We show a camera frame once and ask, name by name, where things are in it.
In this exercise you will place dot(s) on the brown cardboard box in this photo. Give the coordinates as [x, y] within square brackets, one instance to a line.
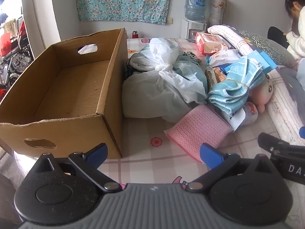
[71, 85]

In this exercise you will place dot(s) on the gold tissue pack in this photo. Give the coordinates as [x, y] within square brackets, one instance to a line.
[210, 78]

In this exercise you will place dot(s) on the white striped folded blanket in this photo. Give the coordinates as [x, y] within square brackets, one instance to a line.
[228, 34]

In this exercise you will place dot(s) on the blue face masks bundle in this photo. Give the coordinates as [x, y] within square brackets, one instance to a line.
[256, 76]

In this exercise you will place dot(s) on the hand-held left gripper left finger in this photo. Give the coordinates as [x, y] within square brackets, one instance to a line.
[96, 153]

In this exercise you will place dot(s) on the pink plush toy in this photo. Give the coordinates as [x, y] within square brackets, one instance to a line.
[264, 90]

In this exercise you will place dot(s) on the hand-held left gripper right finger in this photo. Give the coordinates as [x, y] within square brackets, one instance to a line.
[211, 156]

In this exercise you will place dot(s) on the light blue packet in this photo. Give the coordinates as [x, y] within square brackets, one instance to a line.
[264, 60]

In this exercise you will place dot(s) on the green patterned scrunchie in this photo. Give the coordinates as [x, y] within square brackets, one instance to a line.
[193, 57]

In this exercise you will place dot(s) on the teal floral wall cloth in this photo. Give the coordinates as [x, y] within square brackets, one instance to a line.
[124, 0]

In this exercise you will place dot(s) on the grey floral pillow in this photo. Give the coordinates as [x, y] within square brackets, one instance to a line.
[271, 47]

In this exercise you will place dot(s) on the printed roll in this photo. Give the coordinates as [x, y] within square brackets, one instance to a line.
[218, 9]

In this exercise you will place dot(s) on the orange striped soft cloth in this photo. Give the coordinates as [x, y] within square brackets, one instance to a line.
[219, 75]

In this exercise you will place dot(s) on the red plastic bag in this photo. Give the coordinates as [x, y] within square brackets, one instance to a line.
[5, 43]

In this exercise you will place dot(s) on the pink wet wipes pack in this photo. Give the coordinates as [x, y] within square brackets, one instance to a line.
[211, 43]

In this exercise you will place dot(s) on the white plastic bag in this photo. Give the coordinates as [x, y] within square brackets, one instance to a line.
[152, 93]

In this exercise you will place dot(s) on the white printed quilt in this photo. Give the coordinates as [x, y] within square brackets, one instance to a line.
[286, 109]

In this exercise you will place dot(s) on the red thermos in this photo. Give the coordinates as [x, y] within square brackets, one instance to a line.
[135, 34]

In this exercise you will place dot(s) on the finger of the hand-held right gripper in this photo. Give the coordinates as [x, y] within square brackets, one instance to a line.
[274, 143]

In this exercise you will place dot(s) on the wall socket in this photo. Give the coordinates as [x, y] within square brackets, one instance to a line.
[169, 21]

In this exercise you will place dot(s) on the light blue towel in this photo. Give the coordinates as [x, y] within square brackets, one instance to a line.
[221, 93]

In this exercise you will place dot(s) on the blue water jug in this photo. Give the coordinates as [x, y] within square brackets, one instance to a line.
[195, 7]

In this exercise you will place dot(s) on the pink bubble wrap pouch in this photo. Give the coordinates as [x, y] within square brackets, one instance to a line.
[200, 128]

